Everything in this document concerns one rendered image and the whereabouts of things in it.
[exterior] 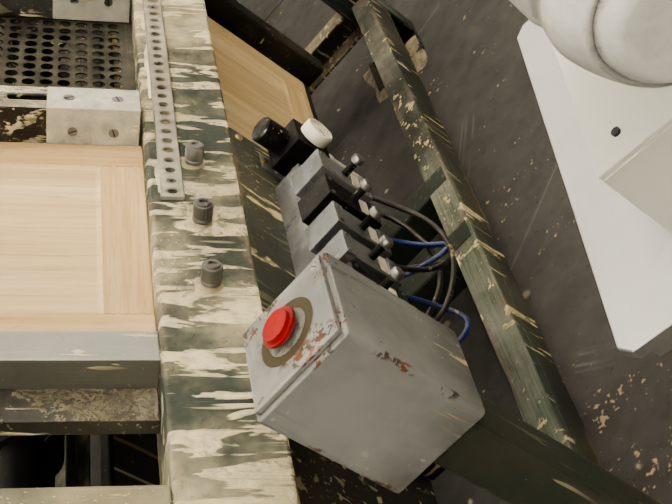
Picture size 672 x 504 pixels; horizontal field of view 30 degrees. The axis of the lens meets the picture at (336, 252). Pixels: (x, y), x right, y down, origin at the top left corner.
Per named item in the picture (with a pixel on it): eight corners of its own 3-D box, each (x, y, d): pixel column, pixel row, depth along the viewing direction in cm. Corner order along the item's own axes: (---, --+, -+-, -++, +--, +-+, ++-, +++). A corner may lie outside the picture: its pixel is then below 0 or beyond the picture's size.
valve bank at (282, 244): (510, 363, 141) (353, 266, 130) (425, 442, 146) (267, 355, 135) (415, 142, 181) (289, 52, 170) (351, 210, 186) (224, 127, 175)
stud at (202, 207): (212, 227, 153) (214, 207, 151) (192, 227, 152) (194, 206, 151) (211, 216, 155) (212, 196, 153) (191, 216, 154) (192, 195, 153)
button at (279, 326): (310, 334, 107) (291, 323, 106) (281, 364, 108) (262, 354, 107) (303, 306, 110) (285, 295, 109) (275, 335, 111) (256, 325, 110)
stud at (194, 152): (203, 168, 164) (205, 148, 163) (185, 167, 164) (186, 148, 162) (202, 158, 166) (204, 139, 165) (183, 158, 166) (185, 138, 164)
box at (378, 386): (495, 418, 111) (343, 329, 102) (404, 500, 115) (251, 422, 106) (462, 333, 120) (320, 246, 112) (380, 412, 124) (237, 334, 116)
